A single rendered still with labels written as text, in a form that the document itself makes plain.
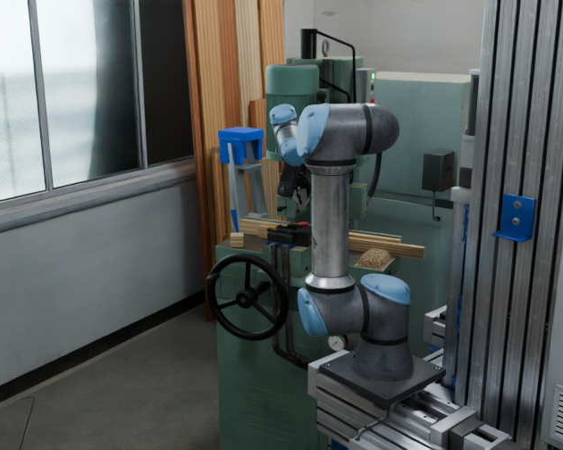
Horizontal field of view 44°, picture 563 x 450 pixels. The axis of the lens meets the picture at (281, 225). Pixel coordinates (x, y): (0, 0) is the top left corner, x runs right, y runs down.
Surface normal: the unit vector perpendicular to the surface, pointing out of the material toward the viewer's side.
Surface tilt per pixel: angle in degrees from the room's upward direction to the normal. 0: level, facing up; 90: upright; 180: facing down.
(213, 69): 87
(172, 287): 90
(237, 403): 90
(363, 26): 90
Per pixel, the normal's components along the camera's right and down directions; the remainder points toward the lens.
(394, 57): -0.55, 0.23
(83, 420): 0.00, -0.96
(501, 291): -0.75, 0.18
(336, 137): 0.21, 0.22
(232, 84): 0.84, 0.10
